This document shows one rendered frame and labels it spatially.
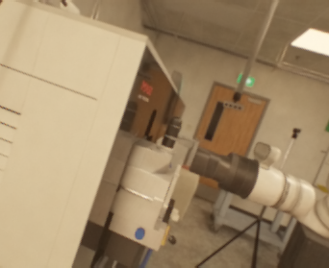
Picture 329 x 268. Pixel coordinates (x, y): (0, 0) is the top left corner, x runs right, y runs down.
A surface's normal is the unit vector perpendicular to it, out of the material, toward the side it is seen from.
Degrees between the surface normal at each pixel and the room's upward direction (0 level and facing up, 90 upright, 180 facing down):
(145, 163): 90
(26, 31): 90
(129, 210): 90
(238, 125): 90
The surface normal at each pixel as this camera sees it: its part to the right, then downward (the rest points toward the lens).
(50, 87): -0.15, 0.05
